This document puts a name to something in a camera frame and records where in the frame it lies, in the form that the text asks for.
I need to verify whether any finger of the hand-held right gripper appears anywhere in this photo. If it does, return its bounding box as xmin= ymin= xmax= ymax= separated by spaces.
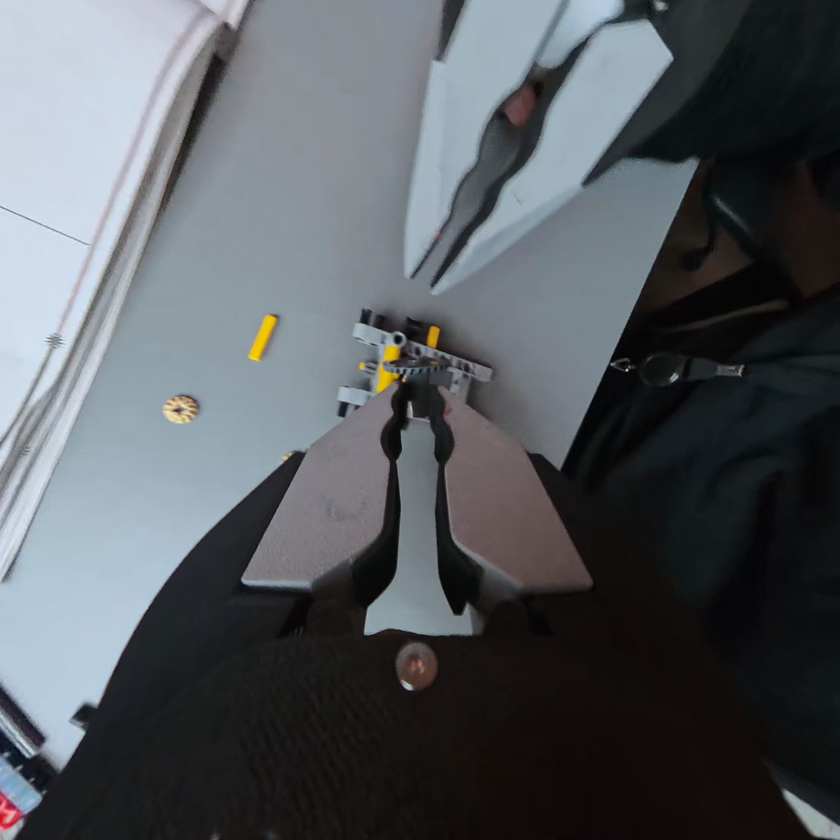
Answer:
xmin=430 ymin=16 xmax=676 ymax=295
xmin=402 ymin=0 xmax=568 ymax=280

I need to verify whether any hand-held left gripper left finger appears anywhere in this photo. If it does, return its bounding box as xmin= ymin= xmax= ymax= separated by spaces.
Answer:
xmin=240 ymin=382 xmax=404 ymax=608

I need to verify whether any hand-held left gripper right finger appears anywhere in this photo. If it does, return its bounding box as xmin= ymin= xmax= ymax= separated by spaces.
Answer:
xmin=430 ymin=384 xmax=595 ymax=616

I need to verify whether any dark grey lego differential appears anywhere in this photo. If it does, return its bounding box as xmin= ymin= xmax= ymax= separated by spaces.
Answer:
xmin=381 ymin=354 xmax=454 ymax=421

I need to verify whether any grey lego frame assembly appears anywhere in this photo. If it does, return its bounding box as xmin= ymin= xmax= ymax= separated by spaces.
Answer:
xmin=336 ymin=307 xmax=494 ymax=421

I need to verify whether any pile of loose lego pieces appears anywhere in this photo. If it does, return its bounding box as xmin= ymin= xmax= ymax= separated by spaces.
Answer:
xmin=0 ymin=686 xmax=50 ymax=837

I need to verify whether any lego instruction booklet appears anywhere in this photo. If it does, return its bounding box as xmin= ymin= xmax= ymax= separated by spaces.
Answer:
xmin=0 ymin=0 xmax=253 ymax=581

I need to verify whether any person's right hand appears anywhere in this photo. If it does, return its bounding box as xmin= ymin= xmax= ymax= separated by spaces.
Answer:
xmin=640 ymin=161 xmax=818 ymax=317

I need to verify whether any person's dark clothing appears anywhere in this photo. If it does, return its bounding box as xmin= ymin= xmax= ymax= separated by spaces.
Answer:
xmin=564 ymin=282 xmax=840 ymax=815

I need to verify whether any black badge reel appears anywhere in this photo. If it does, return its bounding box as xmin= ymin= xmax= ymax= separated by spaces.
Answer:
xmin=609 ymin=351 xmax=746 ymax=388

